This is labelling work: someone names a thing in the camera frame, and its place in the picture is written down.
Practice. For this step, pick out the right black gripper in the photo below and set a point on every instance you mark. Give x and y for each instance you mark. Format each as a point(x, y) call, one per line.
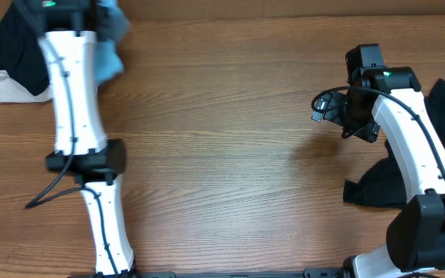
point(369, 131)

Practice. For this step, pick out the light blue printed t-shirt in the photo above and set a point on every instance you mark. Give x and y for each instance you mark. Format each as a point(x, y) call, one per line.
point(107, 63)

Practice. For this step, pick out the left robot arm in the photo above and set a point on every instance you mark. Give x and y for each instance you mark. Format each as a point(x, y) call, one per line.
point(68, 34)

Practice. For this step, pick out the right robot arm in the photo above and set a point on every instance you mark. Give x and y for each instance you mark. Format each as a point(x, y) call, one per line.
point(415, 239)

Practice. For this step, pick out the black garment on right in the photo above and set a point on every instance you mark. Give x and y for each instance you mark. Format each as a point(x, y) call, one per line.
point(414, 125)

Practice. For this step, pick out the folded black garment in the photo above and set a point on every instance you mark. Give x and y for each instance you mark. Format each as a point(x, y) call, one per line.
point(20, 55)

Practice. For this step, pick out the folded beige garment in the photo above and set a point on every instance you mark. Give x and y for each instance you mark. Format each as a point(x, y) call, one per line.
point(13, 92)

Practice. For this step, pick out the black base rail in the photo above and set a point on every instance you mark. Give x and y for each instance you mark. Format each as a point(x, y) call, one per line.
point(332, 272)

